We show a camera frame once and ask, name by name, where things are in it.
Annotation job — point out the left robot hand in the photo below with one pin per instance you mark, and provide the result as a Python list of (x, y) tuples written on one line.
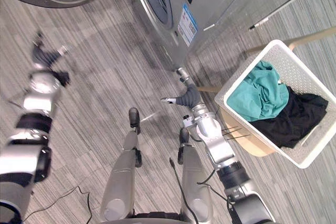
[(44, 56)]

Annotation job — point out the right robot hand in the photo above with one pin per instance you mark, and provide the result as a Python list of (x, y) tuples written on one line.
[(191, 95)]

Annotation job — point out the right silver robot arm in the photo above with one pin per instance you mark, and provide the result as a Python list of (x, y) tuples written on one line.
[(219, 150)]

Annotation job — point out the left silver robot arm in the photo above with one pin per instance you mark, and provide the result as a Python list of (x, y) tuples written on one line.
[(27, 140)]

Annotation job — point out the silver washing machine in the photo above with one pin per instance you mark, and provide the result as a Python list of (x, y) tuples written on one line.
[(218, 1)]

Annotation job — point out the white perforated laundry basket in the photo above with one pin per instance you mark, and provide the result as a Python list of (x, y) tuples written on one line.
[(296, 66)]

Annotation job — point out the teal garment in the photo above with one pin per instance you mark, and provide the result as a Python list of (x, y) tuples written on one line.
[(262, 95)]

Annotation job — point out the blue white energy label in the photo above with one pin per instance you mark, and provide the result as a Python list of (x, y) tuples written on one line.
[(188, 23)]

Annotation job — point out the light wooden stool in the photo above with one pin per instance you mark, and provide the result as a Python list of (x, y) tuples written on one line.
[(252, 142)]

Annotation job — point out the right silver robot leg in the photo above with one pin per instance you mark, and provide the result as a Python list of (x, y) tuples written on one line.
[(195, 182)]

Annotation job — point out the silver robot leg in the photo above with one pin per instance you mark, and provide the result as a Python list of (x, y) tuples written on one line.
[(195, 182), (123, 171)]

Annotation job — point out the left silver robot leg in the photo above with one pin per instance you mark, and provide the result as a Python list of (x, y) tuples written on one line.
[(123, 171)]

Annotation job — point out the black garment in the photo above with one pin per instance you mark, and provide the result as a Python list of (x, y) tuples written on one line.
[(296, 119)]

